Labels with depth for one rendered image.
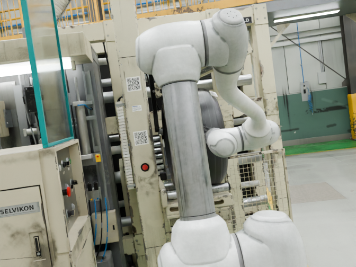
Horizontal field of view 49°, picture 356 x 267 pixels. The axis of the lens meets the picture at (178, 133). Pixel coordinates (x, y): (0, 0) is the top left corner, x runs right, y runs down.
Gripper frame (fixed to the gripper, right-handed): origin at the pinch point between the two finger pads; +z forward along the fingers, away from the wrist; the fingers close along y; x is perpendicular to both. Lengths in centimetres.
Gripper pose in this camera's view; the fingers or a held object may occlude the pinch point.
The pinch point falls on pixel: (205, 129)
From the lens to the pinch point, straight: 192.1
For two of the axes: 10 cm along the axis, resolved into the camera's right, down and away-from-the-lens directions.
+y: -9.9, 1.4, -1.0
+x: 1.2, 9.7, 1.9
